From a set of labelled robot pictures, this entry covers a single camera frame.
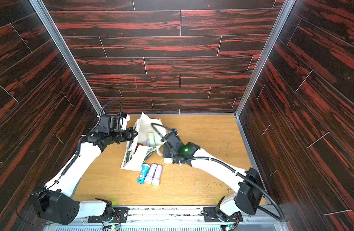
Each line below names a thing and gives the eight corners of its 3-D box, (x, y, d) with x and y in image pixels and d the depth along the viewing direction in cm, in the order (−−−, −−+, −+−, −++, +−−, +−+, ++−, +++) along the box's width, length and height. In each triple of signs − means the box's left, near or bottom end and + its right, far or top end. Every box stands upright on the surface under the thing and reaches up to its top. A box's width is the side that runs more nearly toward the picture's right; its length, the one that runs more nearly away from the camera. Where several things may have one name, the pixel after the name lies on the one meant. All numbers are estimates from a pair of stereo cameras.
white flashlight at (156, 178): (152, 184, 85) (151, 183, 83) (156, 166, 93) (156, 164, 91) (159, 185, 85) (158, 184, 83) (163, 167, 93) (162, 165, 90)
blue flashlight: (137, 183, 86) (136, 181, 83) (144, 165, 93) (143, 162, 91) (143, 184, 85) (142, 182, 83) (150, 166, 93) (149, 164, 90)
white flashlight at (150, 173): (144, 183, 86) (143, 181, 84) (151, 164, 94) (150, 162, 92) (151, 184, 85) (150, 183, 83) (157, 165, 93) (156, 164, 91)
